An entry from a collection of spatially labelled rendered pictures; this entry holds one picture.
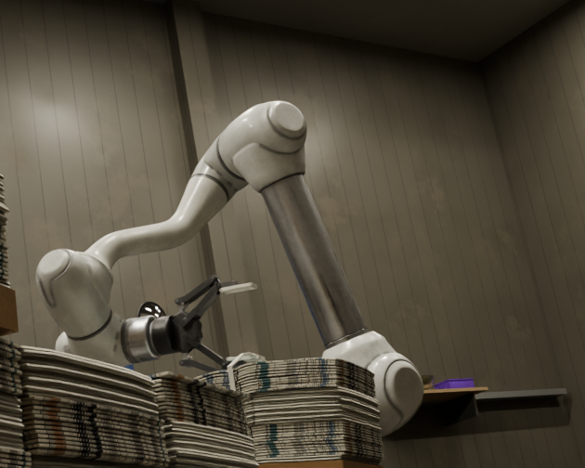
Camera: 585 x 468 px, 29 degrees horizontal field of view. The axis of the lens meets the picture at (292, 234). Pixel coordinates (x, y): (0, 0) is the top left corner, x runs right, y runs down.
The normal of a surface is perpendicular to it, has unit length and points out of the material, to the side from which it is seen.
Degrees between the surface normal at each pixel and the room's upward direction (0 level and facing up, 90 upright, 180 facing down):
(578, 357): 90
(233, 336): 90
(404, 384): 96
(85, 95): 90
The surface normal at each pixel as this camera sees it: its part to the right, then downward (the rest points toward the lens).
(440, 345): 0.57, -0.35
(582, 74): -0.80, -0.04
